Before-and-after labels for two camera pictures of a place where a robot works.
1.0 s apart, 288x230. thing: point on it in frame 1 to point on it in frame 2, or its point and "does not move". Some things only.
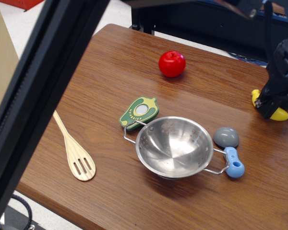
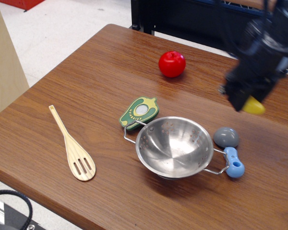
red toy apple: (172, 63) does not move
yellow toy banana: (280, 114) to (252, 106)
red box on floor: (23, 5) does not move
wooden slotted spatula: (81, 164) does not move
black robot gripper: (280, 91) to (252, 76)
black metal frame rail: (238, 27) does not move
